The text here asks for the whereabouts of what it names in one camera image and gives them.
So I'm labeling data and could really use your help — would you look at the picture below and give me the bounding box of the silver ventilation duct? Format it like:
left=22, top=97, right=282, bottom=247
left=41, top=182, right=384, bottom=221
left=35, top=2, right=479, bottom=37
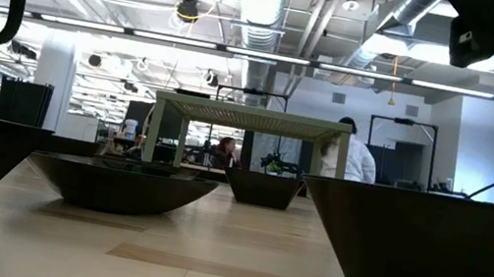
left=335, top=0, right=449, bottom=97
left=218, top=0, right=291, bottom=110

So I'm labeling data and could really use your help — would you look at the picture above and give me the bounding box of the black gantry frame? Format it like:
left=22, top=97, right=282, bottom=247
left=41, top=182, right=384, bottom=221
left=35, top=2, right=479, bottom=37
left=359, top=112, right=441, bottom=193

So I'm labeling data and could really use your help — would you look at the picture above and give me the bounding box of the black background monitor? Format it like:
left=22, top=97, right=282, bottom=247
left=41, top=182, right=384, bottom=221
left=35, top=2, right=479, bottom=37
left=122, top=98, right=187, bottom=142

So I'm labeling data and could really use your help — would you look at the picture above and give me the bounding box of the black ceiling device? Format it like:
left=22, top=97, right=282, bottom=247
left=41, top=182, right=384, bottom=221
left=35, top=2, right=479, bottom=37
left=173, top=0, right=203, bottom=27

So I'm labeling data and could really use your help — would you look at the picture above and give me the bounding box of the black glossy leaf-shaped plate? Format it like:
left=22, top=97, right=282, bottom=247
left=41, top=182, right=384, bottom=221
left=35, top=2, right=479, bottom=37
left=21, top=146, right=221, bottom=230

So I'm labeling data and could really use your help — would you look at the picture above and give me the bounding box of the long ceiling light strip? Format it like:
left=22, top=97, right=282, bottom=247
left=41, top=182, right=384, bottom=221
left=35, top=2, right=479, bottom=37
left=0, top=5, right=494, bottom=102

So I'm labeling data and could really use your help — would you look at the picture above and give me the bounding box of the standing person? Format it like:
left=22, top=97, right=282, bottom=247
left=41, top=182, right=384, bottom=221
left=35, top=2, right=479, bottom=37
left=316, top=112, right=386, bottom=187

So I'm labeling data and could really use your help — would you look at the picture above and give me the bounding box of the small green potted plant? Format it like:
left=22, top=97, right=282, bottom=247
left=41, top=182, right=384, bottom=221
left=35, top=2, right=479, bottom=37
left=263, top=150, right=288, bottom=176

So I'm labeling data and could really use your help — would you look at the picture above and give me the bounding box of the yellow hanging cord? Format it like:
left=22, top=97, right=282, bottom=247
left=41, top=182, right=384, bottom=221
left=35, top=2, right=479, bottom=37
left=386, top=54, right=405, bottom=107

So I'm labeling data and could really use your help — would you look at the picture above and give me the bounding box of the white column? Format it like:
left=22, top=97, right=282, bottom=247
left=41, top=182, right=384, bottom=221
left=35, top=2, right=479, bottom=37
left=26, top=33, right=82, bottom=139

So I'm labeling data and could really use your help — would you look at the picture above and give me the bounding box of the pale green perforated metal shelf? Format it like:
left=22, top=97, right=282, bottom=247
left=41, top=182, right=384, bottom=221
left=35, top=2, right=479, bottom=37
left=140, top=88, right=355, bottom=195

